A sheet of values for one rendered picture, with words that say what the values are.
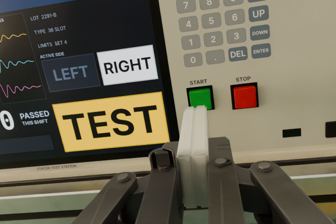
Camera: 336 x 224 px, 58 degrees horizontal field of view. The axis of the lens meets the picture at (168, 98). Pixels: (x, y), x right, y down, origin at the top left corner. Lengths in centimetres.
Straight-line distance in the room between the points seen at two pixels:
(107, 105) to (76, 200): 9
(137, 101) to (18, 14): 13
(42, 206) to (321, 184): 25
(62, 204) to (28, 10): 18
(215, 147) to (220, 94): 11
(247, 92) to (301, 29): 7
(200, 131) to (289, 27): 13
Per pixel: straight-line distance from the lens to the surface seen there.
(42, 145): 33
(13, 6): 30
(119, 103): 28
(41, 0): 29
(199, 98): 26
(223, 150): 16
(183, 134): 17
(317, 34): 27
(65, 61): 29
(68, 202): 31
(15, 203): 34
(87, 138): 30
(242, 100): 27
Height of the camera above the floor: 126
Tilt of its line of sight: 17 degrees down
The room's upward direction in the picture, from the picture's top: 9 degrees counter-clockwise
